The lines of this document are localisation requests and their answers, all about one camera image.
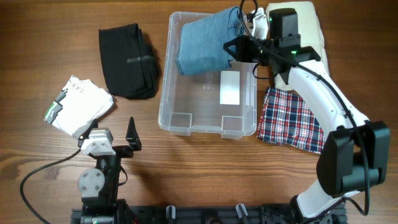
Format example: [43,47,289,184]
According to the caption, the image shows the blue denim jeans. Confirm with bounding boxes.
[176,6,243,76]

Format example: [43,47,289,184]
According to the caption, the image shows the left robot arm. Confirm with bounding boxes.
[70,117,142,224]

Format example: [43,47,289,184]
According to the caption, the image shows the black garment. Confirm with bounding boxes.
[98,24,159,100]

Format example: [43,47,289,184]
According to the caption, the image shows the folded cream white cloth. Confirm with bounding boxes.
[266,1,330,75]

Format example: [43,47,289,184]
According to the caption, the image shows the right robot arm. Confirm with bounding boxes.
[223,8,390,223]

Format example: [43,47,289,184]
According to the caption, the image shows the clear plastic storage bin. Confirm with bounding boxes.
[158,11,257,139]

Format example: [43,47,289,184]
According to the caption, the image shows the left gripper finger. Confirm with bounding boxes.
[126,116,142,151]
[78,119,98,140]

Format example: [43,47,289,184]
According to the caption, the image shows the red plaid shirt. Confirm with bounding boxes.
[257,87,325,154]

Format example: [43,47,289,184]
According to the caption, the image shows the white printed shirt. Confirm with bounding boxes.
[44,75,113,139]

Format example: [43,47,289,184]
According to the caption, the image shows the white label in bin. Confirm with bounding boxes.
[220,71,240,105]

